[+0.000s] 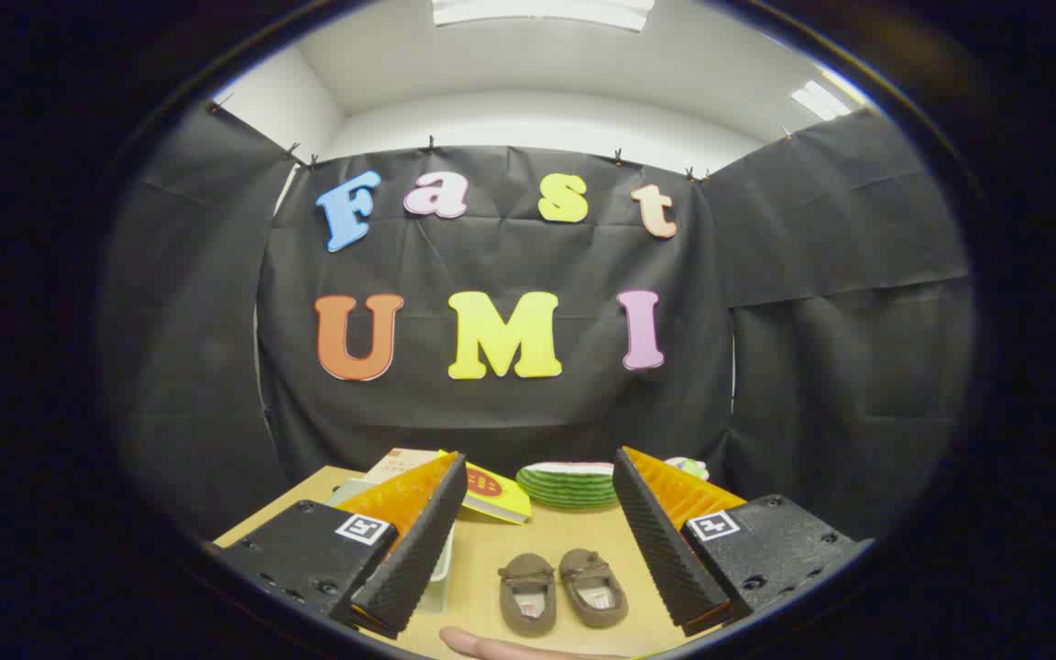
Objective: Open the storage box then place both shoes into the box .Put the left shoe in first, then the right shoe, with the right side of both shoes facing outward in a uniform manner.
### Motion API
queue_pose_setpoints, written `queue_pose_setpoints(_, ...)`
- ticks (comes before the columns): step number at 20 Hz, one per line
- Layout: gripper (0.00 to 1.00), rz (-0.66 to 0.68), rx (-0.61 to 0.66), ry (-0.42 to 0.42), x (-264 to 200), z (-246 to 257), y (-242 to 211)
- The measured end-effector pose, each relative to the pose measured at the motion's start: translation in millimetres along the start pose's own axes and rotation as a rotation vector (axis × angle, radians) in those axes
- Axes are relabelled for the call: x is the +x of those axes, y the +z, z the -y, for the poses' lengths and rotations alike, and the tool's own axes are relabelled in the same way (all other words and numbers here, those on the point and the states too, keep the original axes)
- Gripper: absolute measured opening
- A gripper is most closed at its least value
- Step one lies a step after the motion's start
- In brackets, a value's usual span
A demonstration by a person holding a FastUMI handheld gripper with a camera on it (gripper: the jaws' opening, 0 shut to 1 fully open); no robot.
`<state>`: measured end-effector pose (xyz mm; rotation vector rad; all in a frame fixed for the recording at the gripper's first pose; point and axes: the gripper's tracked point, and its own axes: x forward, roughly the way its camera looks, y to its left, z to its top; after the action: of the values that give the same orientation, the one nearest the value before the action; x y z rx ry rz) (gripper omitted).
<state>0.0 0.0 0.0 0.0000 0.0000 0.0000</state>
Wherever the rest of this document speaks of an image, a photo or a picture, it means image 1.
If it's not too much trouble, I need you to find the watermelon slice plush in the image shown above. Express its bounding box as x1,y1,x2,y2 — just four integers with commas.
516,461,621,511

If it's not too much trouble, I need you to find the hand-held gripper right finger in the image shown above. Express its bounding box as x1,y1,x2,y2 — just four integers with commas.
612,446,875,638

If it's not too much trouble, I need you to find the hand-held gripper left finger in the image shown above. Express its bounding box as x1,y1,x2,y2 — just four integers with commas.
210,451,469,641

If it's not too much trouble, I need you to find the yellow book red circle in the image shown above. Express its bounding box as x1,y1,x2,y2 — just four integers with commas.
436,449,534,525

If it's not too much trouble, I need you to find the beige book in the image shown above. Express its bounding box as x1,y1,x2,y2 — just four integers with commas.
365,447,442,485

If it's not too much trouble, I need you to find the long ceiling light panel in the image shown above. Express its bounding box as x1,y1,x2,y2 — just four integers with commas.
432,0,655,33

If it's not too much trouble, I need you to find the small ceiling light panel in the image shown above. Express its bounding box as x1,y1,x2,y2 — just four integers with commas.
789,80,854,122

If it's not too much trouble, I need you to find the pale fabric storage box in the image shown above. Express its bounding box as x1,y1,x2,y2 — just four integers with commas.
324,477,456,615

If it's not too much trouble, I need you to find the brown fuzzy shoe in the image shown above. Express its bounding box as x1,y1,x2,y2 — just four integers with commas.
558,548,629,630
498,553,557,637

